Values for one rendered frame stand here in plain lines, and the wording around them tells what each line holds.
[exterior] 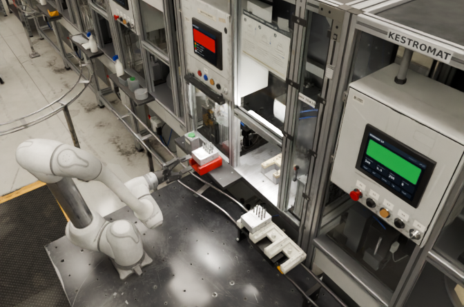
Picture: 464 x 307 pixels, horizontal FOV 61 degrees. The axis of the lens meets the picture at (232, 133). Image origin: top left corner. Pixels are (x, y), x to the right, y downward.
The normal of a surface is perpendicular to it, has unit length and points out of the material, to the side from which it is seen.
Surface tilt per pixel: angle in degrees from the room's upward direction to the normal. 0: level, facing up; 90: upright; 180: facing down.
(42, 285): 0
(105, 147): 0
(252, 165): 0
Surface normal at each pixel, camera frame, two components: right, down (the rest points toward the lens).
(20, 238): 0.00, -0.79
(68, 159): -0.01, -0.28
